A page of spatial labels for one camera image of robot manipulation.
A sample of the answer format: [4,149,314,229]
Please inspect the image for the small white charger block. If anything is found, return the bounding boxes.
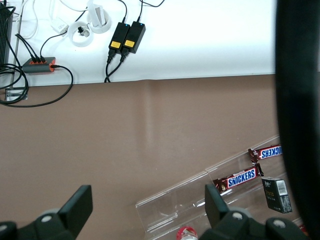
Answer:
[49,21,70,35]

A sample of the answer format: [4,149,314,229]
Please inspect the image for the black ribbed device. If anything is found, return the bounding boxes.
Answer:
[0,6,14,67]

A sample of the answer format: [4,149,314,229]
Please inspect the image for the grey orange USB hub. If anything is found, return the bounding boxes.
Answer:
[21,56,57,75]

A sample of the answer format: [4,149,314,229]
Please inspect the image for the long black hub cable loop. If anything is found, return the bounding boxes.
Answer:
[0,64,75,109]

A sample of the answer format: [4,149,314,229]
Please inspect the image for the black cable bundle beside device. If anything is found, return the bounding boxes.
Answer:
[0,4,30,105]

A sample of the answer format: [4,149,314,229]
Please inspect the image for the thick black adapter mains cable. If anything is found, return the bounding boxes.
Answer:
[103,48,117,83]
[104,51,130,83]

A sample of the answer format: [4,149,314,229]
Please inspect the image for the small black carton box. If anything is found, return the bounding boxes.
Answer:
[261,176,293,215]

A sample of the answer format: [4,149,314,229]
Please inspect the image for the red lid snack can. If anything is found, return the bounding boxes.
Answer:
[176,225,200,240]

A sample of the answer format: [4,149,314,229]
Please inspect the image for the black power adapter yellow label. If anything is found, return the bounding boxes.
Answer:
[108,21,131,51]
[121,21,147,55]

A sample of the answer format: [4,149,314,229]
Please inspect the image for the Snickers chocolate bar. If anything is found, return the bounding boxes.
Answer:
[212,162,265,197]
[247,144,283,163]

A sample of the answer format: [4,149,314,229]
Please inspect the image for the grey metal stand rod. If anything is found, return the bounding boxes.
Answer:
[9,0,25,90]

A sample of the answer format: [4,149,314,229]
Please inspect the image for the clear acrylic stepped stand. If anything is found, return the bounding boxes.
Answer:
[134,134,305,235]

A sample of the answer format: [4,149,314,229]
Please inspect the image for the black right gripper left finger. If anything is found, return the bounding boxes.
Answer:
[0,184,94,240]

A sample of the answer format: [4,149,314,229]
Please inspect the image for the brown tablecloth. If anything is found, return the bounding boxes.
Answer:
[0,74,285,240]

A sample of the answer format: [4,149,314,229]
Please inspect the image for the white tape roll with strip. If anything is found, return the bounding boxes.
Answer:
[86,0,112,35]

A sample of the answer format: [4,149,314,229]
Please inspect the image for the black USB cable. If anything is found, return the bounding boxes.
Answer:
[39,8,90,62]
[22,38,41,63]
[15,33,36,63]

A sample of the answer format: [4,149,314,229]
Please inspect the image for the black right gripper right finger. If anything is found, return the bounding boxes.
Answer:
[199,183,311,240]

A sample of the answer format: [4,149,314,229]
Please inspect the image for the thick black blurry cable sleeve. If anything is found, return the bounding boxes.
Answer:
[273,0,320,240]

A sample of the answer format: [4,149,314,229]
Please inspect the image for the white cable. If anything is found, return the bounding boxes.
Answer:
[17,0,55,41]

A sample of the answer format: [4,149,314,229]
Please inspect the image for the thin black adapter output cable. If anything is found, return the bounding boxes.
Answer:
[137,0,166,23]
[121,0,129,24]

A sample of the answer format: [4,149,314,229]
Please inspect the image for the grey metal clamp bracket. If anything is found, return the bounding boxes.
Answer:
[4,86,29,102]

